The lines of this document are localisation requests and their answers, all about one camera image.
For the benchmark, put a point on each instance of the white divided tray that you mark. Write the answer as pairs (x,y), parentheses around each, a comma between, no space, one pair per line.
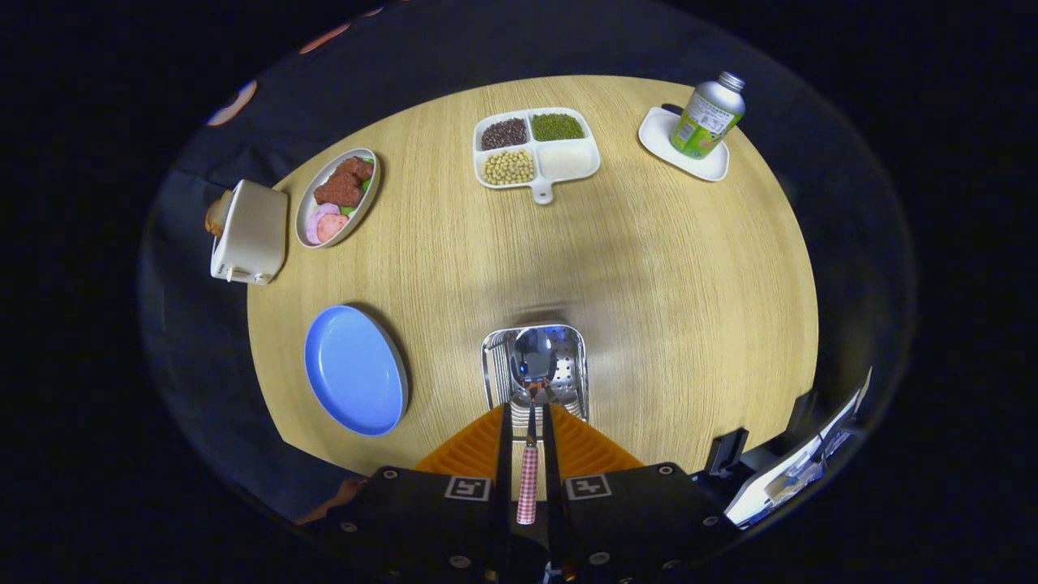
(568,158)

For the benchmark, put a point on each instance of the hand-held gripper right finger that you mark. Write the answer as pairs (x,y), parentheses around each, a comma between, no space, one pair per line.
(550,462)

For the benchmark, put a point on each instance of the pile of green beans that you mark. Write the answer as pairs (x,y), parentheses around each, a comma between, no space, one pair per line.
(557,127)

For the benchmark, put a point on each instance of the perforated steel cutlery basket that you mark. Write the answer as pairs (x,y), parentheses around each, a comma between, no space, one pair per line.
(572,357)

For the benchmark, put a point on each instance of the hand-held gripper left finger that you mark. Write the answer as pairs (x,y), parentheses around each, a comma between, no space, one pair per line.
(504,454)

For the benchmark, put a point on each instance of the pink ham slices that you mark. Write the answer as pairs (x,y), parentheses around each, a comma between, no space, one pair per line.
(328,227)

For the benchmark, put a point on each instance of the round blue plate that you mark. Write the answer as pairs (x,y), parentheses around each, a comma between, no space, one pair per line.
(353,373)

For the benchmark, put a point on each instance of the green label metal bottle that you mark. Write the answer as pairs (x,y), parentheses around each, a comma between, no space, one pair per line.
(705,118)

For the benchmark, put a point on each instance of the pile of dark red beans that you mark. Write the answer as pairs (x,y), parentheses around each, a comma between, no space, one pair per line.
(504,134)

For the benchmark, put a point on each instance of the toasted bread slice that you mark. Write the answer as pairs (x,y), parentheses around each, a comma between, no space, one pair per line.
(217,215)

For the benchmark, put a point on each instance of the pile of yellow soybeans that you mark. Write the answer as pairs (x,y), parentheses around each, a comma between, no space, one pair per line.
(508,167)

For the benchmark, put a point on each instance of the oval white food plate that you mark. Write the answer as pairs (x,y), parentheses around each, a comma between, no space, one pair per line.
(362,203)

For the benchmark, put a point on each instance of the brown meat slices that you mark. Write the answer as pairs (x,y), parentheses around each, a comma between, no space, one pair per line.
(340,188)

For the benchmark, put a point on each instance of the small white dish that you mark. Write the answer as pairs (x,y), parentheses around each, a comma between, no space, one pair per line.
(657,134)

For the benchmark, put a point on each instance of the cream white toaster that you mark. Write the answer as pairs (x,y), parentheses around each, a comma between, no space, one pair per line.
(255,231)

